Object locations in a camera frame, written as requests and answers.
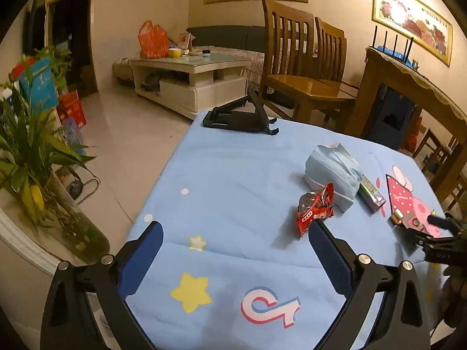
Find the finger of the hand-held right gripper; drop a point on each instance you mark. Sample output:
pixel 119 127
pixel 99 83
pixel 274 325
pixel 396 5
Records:
pixel 443 222
pixel 445 249

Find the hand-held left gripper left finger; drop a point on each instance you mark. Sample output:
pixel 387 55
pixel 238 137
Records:
pixel 142 259

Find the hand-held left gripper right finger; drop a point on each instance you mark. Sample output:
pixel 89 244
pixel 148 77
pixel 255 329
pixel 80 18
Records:
pixel 328 259

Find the red snack wrapper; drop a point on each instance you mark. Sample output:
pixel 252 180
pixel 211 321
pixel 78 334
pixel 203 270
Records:
pixel 313 215

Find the green foil snack bar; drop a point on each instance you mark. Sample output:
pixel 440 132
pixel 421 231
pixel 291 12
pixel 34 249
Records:
pixel 372 197

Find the blue face mask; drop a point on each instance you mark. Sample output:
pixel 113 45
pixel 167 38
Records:
pixel 328 175

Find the person's right hand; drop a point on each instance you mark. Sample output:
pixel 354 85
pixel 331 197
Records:
pixel 454 299

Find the wooden slat-back chair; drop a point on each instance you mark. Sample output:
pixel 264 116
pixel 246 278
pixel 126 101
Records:
pixel 428 142
pixel 292 80
pixel 452 193
pixel 330 43

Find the glass plant vase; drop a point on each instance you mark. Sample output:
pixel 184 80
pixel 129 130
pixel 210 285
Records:
pixel 80 233

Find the red bag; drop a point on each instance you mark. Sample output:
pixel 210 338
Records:
pixel 414 138

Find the blue cartoon printed tablecloth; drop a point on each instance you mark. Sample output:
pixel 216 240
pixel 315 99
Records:
pixel 237 197

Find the blue plastic stool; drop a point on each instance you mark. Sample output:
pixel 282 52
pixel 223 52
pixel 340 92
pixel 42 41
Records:
pixel 392 113

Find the white cabinet top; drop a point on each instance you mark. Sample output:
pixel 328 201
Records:
pixel 22 240

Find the blue printed carton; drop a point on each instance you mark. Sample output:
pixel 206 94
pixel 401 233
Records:
pixel 73 135

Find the wooden dining table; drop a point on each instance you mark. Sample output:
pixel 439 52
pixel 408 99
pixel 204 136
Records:
pixel 368 91

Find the green bamboo plant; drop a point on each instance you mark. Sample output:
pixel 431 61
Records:
pixel 29 153

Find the red gift box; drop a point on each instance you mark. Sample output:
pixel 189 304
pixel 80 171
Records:
pixel 71 107

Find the black phone stand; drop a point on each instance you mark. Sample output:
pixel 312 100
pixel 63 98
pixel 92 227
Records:
pixel 237 118

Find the black antenna router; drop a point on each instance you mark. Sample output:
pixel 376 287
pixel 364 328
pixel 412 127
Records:
pixel 392 53

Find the white glass-top coffee table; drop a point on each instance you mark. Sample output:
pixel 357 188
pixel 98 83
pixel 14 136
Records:
pixel 204 93

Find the framed peony painting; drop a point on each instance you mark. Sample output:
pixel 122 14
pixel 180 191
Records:
pixel 412 22

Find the blue gift box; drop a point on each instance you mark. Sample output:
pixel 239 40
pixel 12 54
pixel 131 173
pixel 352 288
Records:
pixel 38 84

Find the yellow cup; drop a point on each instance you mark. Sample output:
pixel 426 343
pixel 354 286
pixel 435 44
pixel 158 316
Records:
pixel 174 52

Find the orange plastic bag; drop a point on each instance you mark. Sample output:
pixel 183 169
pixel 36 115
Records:
pixel 153 40

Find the small standing card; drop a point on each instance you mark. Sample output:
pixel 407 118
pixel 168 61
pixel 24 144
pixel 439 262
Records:
pixel 185 42

